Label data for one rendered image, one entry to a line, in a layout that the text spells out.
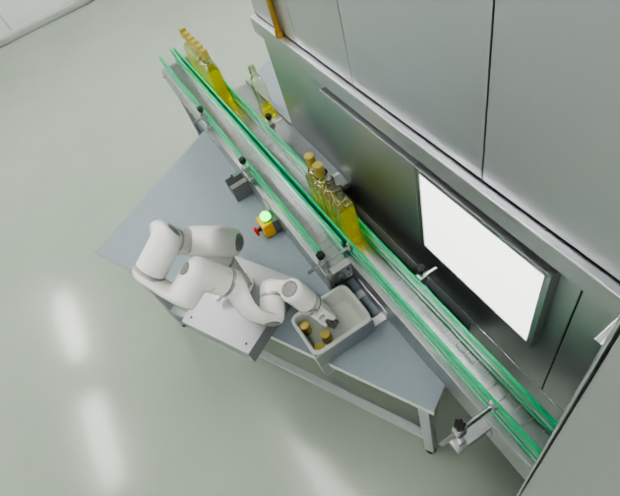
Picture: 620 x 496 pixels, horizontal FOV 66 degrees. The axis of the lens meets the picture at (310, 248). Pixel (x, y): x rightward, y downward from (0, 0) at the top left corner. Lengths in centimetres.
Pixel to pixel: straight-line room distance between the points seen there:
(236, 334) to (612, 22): 135
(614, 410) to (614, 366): 5
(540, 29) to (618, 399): 56
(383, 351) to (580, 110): 101
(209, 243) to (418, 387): 76
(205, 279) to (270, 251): 68
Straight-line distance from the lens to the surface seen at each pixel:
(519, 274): 116
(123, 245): 228
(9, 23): 718
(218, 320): 174
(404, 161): 129
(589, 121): 83
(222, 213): 213
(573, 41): 79
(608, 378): 38
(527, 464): 137
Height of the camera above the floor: 220
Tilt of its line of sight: 51 degrees down
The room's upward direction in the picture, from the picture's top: 22 degrees counter-clockwise
